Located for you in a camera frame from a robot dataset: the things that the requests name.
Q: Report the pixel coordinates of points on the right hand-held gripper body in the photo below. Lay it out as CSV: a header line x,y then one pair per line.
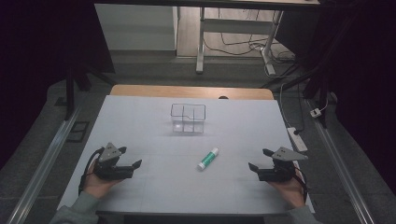
x,y
281,172

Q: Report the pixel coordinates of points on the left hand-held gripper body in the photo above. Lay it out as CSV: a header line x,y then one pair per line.
x,y
109,152

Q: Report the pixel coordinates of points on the person's right hand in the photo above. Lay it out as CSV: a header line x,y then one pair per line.
x,y
292,191

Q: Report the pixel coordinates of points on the person's left hand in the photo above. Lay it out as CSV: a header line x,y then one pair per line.
x,y
95,186

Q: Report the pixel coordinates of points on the white power strip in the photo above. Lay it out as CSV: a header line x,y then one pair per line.
x,y
297,139

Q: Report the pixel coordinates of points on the white table cover sheet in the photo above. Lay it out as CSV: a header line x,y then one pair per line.
x,y
174,189

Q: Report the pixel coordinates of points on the green and white glue stick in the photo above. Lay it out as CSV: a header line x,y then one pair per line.
x,y
208,159

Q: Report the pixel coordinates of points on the small white adapter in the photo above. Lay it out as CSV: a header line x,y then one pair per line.
x,y
315,112

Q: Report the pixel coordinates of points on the clear acrylic compartment organizer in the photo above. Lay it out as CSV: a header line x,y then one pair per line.
x,y
188,119

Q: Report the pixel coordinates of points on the black metal stand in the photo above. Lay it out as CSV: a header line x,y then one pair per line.
x,y
70,90

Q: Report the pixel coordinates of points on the wooden table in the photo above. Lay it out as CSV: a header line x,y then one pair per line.
x,y
186,91

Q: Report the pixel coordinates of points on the white cabinet panel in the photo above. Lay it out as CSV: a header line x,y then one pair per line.
x,y
135,28

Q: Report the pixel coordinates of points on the aluminium floor rail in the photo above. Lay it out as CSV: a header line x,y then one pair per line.
x,y
43,165
339,161

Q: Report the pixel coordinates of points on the white desk frame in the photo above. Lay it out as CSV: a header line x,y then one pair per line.
x,y
233,25

